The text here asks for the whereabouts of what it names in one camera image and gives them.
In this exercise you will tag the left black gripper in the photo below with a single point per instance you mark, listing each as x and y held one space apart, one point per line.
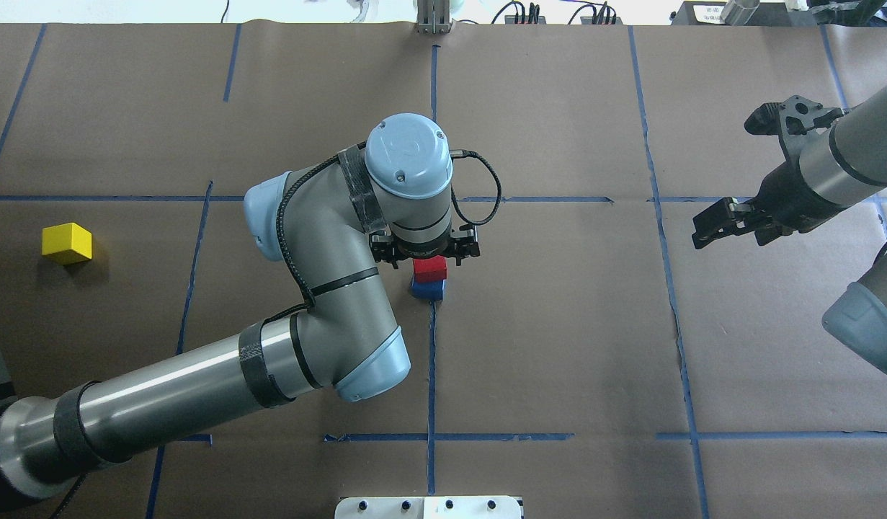
383 250

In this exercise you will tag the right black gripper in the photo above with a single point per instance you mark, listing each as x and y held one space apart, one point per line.
784 191

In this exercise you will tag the red wooden block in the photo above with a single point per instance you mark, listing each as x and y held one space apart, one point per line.
429 270

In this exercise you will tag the blue wooden block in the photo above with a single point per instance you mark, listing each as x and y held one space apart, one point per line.
430 291

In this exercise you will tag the yellow wooden block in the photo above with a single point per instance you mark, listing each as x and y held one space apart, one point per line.
67 244

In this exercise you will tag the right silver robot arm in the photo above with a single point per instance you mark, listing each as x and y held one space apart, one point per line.
834 161

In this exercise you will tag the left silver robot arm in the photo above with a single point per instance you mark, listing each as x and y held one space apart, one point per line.
383 200

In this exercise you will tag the metal cylinder weight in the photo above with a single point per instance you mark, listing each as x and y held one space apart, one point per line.
738 12

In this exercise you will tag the black orange terminal block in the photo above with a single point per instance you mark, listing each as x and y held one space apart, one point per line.
595 14
517 13

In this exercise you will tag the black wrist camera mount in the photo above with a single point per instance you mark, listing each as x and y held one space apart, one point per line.
795 122

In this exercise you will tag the aluminium frame post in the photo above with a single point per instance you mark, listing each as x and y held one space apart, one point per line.
433 16

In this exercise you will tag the white pedestal column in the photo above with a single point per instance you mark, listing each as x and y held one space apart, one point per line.
458 506

